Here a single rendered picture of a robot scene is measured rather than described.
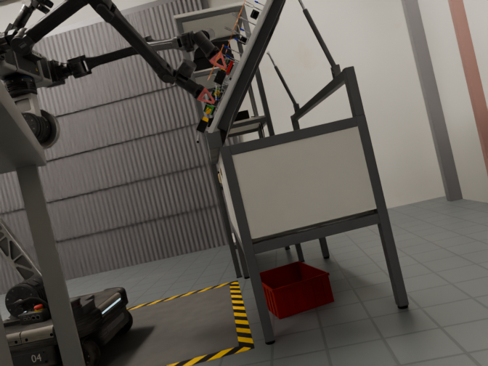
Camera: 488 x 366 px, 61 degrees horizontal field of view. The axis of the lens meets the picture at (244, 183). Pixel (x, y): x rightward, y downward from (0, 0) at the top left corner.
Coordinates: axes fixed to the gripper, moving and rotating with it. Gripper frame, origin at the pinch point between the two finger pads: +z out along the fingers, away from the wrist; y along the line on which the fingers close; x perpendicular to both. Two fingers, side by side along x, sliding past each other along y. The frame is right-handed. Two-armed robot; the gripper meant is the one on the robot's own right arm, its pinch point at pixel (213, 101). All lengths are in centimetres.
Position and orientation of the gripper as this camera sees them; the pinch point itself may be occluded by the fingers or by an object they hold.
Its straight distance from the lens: 198.0
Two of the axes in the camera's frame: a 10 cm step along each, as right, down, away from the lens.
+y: 0.0, -1.6, 9.9
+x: -5.6, 8.2, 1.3
